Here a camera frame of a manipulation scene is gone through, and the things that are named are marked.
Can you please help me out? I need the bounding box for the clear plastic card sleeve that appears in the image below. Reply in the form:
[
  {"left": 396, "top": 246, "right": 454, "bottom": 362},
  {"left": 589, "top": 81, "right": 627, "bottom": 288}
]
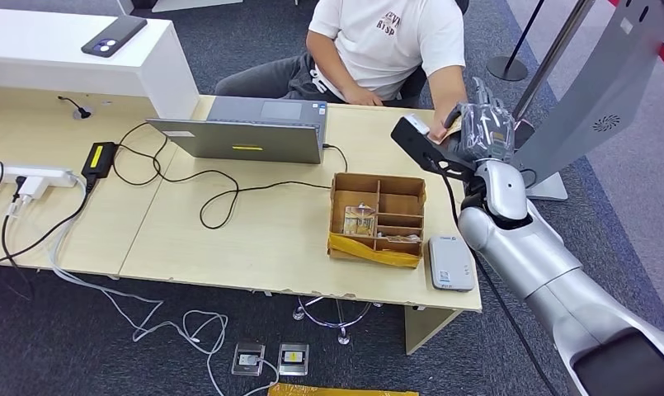
[{"left": 376, "top": 233, "right": 421, "bottom": 245}]

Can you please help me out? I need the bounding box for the white charger block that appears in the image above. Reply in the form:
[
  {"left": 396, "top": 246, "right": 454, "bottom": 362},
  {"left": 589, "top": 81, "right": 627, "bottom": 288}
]
[{"left": 15, "top": 176, "right": 49, "bottom": 205}]

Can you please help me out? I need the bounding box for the black power adapter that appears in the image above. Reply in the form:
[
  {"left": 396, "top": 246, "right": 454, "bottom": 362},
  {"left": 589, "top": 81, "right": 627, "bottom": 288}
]
[{"left": 81, "top": 140, "right": 119, "bottom": 181}]

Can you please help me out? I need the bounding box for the black base stanchion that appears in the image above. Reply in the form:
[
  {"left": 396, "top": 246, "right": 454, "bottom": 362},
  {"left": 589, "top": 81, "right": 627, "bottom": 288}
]
[{"left": 485, "top": 0, "right": 547, "bottom": 83}]

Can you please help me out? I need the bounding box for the person's right hand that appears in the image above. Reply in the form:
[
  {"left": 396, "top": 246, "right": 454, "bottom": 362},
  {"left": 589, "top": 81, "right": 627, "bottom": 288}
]
[{"left": 342, "top": 85, "right": 385, "bottom": 107}]

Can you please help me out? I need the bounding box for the person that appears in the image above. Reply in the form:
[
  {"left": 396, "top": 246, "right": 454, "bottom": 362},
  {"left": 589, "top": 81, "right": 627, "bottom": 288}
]
[{"left": 214, "top": 0, "right": 469, "bottom": 144}]

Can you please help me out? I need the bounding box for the orange floor tape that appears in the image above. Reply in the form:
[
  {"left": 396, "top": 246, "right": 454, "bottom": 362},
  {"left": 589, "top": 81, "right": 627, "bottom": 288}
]
[{"left": 266, "top": 383, "right": 420, "bottom": 396}]

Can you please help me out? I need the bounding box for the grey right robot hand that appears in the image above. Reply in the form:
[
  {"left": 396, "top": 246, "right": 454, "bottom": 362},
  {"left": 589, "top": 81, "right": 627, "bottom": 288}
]
[{"left": 445, "top": 76, "right": 516, "bottom": 165}]

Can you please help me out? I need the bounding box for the white counter riser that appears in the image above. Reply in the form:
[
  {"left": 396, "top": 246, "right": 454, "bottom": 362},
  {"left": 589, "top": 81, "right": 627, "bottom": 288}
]
[{"left": 0, "top": 7, "right": 200, "bottom": 120}]

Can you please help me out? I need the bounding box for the black laptop power cable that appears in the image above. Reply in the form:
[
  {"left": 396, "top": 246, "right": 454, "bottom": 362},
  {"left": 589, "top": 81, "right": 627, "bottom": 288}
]
[{"left": 110, "top": 120, "right": 349, "bottom": 231}]

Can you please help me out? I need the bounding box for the short black plug cable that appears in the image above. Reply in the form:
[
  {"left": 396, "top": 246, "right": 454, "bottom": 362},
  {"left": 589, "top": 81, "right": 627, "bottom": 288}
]
[{"left": 57, "top": 96, "right": 90, "bottom": 119}]

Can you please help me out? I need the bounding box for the printed room key card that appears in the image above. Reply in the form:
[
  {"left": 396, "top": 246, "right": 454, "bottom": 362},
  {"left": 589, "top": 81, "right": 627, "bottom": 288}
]
[{"left": 343, "top": 203, "right": 376, "bottom": 238}]

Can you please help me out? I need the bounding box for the grey laptop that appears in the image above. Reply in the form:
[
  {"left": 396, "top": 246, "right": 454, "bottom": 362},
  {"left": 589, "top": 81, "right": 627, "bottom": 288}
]
[{"left": 145, "top": 95, "right": 328, "bottom": 165}]

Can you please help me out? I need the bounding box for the thin white cable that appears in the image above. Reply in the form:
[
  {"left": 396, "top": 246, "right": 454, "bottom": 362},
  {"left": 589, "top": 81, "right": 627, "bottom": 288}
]
[{"left": 132, "top": 309, "right": 280, "bottom": 396}]

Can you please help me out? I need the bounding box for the chrome base stool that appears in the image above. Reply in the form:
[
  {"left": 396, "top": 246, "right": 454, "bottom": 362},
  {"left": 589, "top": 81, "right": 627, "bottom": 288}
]
[{"left": 291, "top": 295, "right": 383, "bottom": 347}]

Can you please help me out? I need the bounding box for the white card reader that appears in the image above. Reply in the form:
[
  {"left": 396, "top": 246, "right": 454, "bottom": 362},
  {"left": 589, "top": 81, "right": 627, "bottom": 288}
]
[{"left": 428, "top": 234, "right": 476, "bottom": 293}]

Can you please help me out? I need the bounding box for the dark smartphone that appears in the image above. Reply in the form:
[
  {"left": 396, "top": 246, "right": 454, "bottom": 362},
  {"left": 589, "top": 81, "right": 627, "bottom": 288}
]
[{"left": 80, "top": 15, "right": 148, "bottom": 59}]

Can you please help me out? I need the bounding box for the white power strip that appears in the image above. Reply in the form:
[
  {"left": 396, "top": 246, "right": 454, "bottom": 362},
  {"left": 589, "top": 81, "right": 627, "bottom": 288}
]
[{"left": 0, "top": 163, "right": 80, "bottom": 190}]

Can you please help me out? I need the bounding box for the wooden desk leg panel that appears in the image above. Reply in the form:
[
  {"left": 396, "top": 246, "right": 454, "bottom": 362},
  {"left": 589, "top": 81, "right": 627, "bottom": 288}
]
[{"left": 403, "top": 305, "right": 465, "bottom": 356}]

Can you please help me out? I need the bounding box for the silver floor socket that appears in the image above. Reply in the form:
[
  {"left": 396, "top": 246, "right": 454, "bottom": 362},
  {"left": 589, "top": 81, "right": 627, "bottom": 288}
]
[
  {"left": 276, "top": 342, "right": 311, "bottom": 377},
  {"left": 230, "top": 342, "right": 267, "bottom": 378}
]

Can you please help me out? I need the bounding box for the person's left hand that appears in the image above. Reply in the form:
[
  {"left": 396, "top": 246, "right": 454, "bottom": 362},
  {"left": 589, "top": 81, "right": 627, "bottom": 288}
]
[{"left": 426, "top": 106, "right": 461, "bottom": 144}]

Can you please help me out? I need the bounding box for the grey kiosk stand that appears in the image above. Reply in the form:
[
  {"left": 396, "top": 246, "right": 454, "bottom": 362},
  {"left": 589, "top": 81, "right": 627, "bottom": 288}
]
[{"left": 509, "top": 0, "right": 664, "bottom": 202}]

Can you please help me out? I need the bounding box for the thick white cable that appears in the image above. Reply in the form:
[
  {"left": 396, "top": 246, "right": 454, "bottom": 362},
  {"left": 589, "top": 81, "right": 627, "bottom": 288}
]
[{"left": 46, "top": 177, "right": 166, "bottom": 342}]

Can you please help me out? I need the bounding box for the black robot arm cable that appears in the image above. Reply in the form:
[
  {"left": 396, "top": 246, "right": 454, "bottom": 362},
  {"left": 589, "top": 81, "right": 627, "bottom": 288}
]
[{"left": 426, "top": 157, "right": 557, "bottom": 396}]

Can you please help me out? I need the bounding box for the cardboard divider box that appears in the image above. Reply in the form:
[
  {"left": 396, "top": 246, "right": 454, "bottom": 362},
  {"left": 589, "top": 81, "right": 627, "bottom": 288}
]
[{"left": 327, "top": 172, "right": 427, "bottom": 270}]

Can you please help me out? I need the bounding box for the black mains cable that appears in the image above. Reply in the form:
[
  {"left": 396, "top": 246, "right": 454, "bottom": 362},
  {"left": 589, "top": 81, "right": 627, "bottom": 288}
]
[{"left": 0, "top": 174, "right": 95, "bottom": 269}]

